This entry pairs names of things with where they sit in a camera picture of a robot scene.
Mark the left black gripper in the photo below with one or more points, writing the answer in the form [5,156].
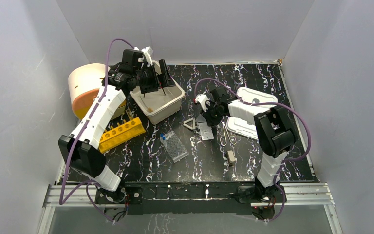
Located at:
[156,79]

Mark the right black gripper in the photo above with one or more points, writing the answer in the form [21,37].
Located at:
[213,123]

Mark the yellow test tube rack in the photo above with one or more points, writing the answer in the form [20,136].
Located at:
[120,134]

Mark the clear acrylic tube rack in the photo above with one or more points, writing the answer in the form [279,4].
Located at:
[174,147]

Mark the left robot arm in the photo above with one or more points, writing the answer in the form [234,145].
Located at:
[80,149]

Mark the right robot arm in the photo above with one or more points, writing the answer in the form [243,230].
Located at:
[275,132]

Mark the beige plastic bin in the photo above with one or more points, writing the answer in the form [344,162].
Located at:
[166,101]

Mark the white paper packet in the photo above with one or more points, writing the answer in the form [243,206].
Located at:
[205,131]

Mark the white clay triangle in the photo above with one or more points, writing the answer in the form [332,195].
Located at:
[190,124]

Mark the white bin lid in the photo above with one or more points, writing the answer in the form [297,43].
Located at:
[242,120]

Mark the cream and orange cylinder appliance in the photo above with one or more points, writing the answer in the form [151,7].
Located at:
[84,83]

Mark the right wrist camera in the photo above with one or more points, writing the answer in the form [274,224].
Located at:
[203,101]

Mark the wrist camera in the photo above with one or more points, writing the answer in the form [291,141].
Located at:
[203,101]
[146,57]

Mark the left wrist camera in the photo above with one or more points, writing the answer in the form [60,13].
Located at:
[146,57]

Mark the black mounting base rail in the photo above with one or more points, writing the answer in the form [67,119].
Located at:
[195,197]

